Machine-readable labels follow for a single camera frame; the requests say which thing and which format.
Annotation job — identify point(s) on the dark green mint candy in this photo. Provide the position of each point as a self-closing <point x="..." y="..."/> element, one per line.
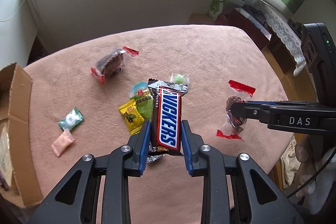
<point x="71" y="120"/>

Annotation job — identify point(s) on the green gift bag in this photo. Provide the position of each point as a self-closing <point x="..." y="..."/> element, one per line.
<point x="223" y="7"/>

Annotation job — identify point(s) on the dark cake bag red ends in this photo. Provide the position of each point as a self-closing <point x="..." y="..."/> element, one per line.
<point x="112" y="63"/>

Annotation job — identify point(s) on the cracker pack clear wrapper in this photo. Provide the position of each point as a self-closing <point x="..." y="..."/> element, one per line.
<point x="7" y="177"/>

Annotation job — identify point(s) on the white lace cloth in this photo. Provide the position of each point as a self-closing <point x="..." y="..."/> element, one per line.
<point x="279" y="25"/>

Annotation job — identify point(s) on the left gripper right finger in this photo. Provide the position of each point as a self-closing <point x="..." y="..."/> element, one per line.
<point x="234" y="188"/>

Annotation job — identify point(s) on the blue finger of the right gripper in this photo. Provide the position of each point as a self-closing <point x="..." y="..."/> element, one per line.
<point x="309" y="118"/>

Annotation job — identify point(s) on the nut mix bag red ends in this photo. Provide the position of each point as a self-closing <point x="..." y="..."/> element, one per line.
<point x="234" y="121"/>

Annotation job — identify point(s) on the red open box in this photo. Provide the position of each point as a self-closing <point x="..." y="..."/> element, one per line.
<point x="239" y="18"/>

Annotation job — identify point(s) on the yellow jelly cup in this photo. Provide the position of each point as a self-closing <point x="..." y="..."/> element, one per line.
<point x="144" y="100"/>

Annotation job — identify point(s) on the yellow candy sachet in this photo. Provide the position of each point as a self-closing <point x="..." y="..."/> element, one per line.
<point x="132" y="117"/>

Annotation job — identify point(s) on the pink candy sachet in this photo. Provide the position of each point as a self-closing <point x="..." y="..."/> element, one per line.
<point x="62" y="142"/>

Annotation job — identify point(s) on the large Snickers bar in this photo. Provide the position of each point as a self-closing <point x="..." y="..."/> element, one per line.
<point x="165" y="136"/>

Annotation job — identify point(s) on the green candy clear wrapper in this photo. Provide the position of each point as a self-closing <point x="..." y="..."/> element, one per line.
<point x="180" y="79"/>

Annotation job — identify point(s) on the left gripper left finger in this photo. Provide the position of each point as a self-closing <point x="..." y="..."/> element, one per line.
<point x="74" y="199"/>

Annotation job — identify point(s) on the black patterned candy sachet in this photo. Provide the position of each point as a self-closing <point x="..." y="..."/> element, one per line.
<point x="155" y="156"/>

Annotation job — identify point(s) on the brown cardboard box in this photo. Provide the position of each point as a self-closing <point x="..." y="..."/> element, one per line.
<point x="15" y="104"/>

